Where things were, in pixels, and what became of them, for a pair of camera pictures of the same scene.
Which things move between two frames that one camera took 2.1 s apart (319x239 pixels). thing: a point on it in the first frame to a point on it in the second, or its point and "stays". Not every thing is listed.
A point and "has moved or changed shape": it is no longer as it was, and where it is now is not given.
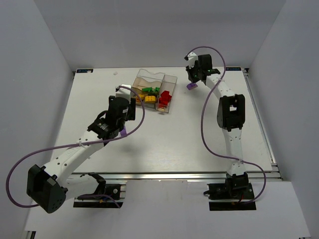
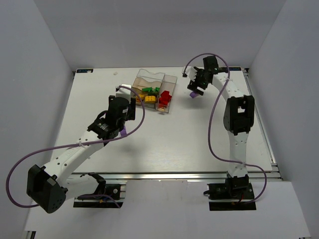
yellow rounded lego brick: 150,99 stays
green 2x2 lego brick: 147,89 stays
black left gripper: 132,109 stays
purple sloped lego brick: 191,86 has moved or changed shape
